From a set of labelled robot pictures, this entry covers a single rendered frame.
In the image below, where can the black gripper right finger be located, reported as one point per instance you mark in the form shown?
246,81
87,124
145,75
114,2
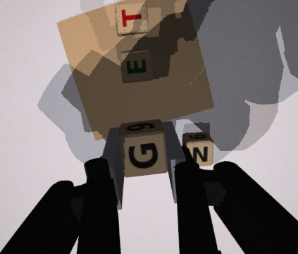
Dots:
258,222

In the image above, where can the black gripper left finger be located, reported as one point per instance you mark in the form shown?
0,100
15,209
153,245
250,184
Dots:
90,211

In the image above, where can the brown letter block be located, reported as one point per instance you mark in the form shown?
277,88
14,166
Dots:
200,146
132,18
142,148
136,66

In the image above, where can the tan square mat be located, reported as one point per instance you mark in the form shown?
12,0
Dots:
179,87

